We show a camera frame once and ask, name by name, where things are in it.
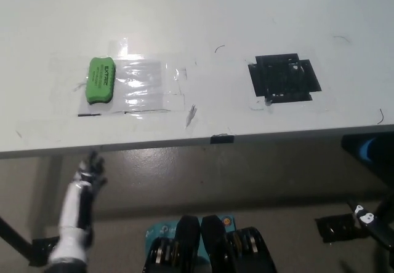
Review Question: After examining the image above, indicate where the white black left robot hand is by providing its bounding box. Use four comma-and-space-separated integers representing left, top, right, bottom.
48, 150, 108, 262

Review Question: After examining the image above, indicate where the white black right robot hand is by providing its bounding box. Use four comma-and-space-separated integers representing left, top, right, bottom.
346, 192, 394, 253

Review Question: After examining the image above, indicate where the green whiteboard eraser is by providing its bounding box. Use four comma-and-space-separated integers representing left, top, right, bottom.
86, 56, 117, 105

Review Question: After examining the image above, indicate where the white table leg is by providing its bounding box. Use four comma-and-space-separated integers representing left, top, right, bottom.
39, 155, 63, 240

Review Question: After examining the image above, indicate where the black diagonal table leg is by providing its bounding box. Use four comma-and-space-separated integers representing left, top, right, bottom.
0, 215, 34, 256

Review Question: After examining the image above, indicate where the teal router box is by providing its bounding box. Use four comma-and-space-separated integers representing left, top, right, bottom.
143, 214, 236, 261

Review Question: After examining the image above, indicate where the clear plastic sheet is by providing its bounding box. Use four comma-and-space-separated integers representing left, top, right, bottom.
78, 58, 185, 114

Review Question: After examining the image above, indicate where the small black tape piece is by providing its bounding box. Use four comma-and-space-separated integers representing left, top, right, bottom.
210, 133, 235, 145

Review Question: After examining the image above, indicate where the black tape square patch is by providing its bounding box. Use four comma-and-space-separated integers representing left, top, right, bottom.
247, 52, 323, 104

